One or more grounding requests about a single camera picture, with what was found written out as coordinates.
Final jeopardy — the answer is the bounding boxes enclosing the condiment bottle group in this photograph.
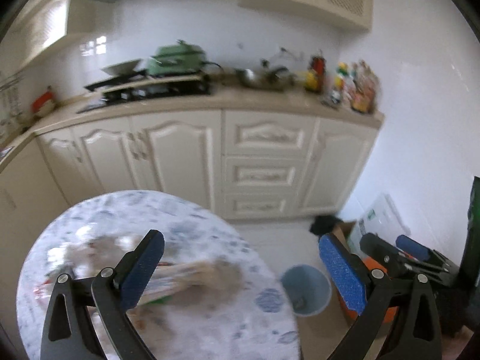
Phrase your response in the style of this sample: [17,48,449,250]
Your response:
[322,59,380,115]

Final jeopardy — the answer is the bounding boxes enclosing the black cloth on floor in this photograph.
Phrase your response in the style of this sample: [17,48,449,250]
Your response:
[309,214,343,237]

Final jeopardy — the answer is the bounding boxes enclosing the white rice sack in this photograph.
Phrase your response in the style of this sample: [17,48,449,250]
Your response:
[346,193,411,258]

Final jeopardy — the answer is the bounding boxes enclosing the round table with patterned cloth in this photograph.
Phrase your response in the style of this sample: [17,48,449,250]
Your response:
[16,190,300,359]

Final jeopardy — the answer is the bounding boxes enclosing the long bread package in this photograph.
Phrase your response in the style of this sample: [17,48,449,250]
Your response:
[137,261,220,306]

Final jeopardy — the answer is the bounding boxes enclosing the bowl on induction plate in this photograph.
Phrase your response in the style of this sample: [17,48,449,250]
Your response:
[101,58,143,77]

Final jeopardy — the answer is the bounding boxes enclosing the gas stove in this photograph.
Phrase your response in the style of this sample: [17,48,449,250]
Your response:
[76,73,211,114]

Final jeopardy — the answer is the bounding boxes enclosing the blue trash bin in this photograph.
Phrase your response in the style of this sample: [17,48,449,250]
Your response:
[281,264,332,317]

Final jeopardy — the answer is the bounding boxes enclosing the cardboard box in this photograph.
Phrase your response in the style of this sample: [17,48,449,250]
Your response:
[333,221,356,251]

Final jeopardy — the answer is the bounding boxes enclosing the lower cream cabinets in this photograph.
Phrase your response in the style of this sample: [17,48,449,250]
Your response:
[0,108,380,255]

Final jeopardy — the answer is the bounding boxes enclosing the steel wok pan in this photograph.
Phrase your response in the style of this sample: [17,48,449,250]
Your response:
[235,66,295,92]

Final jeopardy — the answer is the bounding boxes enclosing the green electric cooker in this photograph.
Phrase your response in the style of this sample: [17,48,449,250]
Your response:
[146,40,207,77]

